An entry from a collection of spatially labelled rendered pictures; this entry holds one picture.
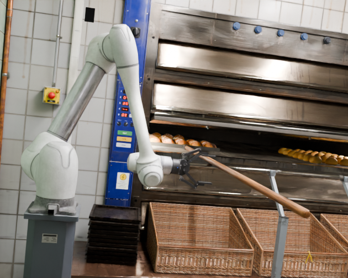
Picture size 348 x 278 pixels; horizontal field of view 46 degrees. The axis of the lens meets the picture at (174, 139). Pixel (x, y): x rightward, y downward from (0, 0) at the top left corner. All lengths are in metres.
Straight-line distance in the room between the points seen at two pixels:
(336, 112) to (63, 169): 2.03
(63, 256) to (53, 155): 0.40
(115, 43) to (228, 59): 1.10
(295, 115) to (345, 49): 0.58
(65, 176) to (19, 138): 1.01
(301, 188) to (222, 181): 0.58
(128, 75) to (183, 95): 0.87
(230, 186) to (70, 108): 1.32
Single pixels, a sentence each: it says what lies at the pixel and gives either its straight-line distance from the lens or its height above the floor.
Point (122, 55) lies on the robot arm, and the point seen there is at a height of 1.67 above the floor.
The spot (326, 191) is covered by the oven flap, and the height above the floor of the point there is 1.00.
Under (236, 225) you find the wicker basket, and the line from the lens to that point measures 2.70.
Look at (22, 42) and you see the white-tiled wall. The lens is 2.67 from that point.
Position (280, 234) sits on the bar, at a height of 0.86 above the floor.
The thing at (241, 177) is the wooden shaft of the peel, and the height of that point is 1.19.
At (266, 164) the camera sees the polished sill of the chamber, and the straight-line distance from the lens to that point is 2.88.
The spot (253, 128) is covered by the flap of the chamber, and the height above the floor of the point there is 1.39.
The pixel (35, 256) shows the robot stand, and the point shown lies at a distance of 1.77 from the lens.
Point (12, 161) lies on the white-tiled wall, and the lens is 2.68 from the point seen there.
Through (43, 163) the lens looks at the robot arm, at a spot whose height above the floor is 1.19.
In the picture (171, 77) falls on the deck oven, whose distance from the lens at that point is 2.66.
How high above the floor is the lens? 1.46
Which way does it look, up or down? 4 degrees down
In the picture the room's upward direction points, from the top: 6 degrees clockwise
